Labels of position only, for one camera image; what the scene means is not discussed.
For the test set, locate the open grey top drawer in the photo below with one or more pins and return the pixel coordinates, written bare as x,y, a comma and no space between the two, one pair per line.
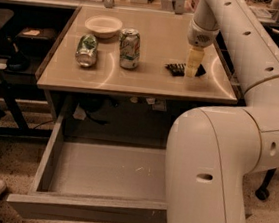
110,173

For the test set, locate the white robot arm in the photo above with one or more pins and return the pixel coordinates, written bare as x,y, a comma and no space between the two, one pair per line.
210,149

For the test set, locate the lying green soda can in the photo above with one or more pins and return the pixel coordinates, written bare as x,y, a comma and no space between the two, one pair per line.
86,52

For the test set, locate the white paper bowl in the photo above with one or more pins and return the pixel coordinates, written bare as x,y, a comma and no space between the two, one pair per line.
103,26

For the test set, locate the black office chair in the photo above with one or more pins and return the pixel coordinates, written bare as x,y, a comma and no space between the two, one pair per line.
262,193

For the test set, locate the upright green soda can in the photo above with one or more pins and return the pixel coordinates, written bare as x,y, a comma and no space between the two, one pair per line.
129,48

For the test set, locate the black box with label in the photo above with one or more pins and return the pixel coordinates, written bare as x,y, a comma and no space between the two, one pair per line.
40,39

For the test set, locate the dark chocolate rxbar wrapper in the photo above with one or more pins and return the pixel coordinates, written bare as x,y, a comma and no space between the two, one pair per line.
178,69

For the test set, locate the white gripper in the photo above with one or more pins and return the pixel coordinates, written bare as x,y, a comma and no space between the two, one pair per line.
200,36

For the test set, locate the beige cabinet desk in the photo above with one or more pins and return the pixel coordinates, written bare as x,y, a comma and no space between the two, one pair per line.
163,41

